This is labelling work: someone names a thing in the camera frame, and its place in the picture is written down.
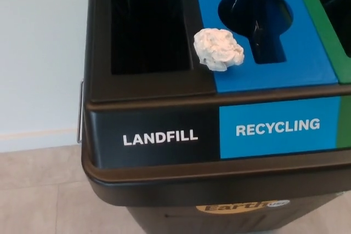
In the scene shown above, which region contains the white paper ball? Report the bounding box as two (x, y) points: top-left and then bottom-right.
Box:
(193, 27), (245, 72)

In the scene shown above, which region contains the black three-stream trash can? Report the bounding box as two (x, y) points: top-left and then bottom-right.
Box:
(79, 0), (351, 234)

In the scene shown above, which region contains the black landfill lid panel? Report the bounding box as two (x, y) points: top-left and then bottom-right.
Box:
(87, 0), (217, 103)

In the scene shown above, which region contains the black landfill label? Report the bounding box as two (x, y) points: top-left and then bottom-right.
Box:
(88, 107), (220, 169)

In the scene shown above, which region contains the blue recycling label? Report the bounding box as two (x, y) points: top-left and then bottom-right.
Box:
(218, 96), (342, 160)

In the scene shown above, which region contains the round yellow Asgmt Earth sticker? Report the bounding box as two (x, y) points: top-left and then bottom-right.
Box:
(196, 200), (275, 214)

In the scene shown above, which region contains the blue recycling lid panel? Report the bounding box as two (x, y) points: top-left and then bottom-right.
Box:
(191, 0), (339, 94)

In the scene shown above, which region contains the small white USC sticker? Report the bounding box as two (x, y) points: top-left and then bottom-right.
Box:
(267, 198), (291, 208)

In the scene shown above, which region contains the green compost lid panel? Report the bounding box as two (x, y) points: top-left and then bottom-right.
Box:
(290, 0), (351, 85)

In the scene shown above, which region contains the green compost label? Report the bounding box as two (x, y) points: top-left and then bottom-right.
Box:
(336, 95), (351, 149)

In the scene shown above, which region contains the metal wire side handle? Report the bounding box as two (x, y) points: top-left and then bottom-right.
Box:
(76, 79), (84, 144)

